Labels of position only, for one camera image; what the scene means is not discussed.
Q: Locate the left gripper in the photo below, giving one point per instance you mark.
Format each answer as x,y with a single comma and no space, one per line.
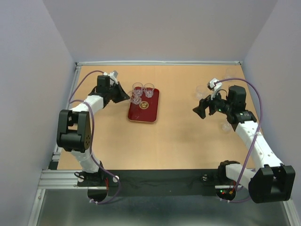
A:
122,96

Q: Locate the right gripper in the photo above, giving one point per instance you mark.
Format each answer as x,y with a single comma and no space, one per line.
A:
203,104

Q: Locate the clear glass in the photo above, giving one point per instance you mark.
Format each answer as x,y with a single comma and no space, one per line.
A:
200,92
148,90
134,98
137,89

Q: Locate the clear glass under right arm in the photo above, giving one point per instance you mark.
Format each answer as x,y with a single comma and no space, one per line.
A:
226,127

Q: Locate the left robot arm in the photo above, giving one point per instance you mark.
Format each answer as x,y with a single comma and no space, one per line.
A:
76,128

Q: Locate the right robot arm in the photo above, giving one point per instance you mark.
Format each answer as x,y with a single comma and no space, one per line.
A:
271,181

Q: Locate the red lacquer tray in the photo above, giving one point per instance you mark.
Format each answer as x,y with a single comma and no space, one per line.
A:
146,111

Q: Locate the clear glass far right corner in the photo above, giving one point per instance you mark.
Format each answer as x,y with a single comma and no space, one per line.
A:
230,73

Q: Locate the black base mat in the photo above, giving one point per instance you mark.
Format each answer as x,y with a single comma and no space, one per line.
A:
163,182

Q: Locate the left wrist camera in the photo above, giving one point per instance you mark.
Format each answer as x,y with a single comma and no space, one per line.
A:
112,75

